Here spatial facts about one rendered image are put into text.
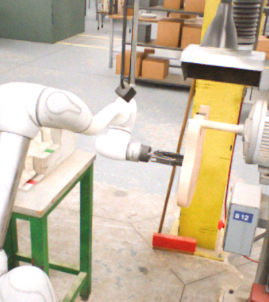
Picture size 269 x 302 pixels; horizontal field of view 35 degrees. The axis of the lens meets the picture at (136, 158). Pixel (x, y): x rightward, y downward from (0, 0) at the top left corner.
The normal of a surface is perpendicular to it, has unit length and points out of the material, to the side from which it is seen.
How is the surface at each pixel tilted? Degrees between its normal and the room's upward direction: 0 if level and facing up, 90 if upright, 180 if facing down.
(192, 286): 0
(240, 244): 90
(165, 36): 90
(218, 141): 90
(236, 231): 90
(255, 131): 70
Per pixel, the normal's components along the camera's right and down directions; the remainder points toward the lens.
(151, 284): 0.06, -0.90
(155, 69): -0.33, 0.39
